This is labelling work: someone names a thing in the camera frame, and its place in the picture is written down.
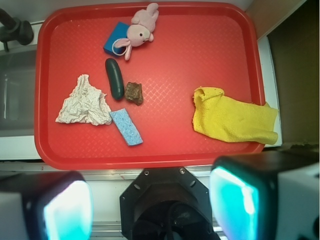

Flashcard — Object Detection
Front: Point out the black octagonal mount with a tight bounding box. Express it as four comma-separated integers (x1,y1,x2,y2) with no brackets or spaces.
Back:
119,167,220,240

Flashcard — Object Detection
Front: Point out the pink plush bunny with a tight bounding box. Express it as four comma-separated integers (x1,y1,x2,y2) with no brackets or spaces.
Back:
115,2,159,61

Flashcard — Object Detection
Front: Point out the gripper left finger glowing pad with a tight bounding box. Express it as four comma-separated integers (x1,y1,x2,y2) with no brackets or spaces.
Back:
0,171,94,240

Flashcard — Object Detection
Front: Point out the metal sink basin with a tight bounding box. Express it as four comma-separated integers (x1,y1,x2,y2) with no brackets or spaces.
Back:
0,50,36,137

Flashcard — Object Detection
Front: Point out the brown crumpled wrapper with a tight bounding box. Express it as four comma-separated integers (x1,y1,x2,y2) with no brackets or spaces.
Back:
124,82,144,106

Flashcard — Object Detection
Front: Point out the dark green cucumber toy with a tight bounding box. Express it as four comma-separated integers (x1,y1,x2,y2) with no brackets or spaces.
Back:
105,58,125,101

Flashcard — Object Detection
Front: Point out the white paper towel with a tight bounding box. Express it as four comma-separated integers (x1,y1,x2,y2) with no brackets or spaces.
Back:
55,74,112,126

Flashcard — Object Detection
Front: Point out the brown cardboard box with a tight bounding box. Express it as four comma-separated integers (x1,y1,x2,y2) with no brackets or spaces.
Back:
268,6,320,145

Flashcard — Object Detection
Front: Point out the black faucet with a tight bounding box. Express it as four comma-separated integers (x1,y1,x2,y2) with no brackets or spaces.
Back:
0,8,34,53

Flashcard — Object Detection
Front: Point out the yellow cloth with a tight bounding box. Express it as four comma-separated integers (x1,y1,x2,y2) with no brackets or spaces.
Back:
192,87,278,145

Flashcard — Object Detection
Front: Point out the red plastic tray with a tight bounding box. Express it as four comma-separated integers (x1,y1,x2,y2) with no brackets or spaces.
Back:
34,1,265,170

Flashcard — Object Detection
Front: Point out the light blue sponge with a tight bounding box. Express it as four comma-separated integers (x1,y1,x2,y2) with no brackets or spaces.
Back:
110,108,143,147

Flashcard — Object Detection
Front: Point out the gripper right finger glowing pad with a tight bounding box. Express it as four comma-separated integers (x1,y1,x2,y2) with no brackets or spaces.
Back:
209,150,320,240

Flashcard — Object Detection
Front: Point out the blue block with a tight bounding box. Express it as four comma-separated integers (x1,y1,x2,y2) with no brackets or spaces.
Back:
103,22,129,57

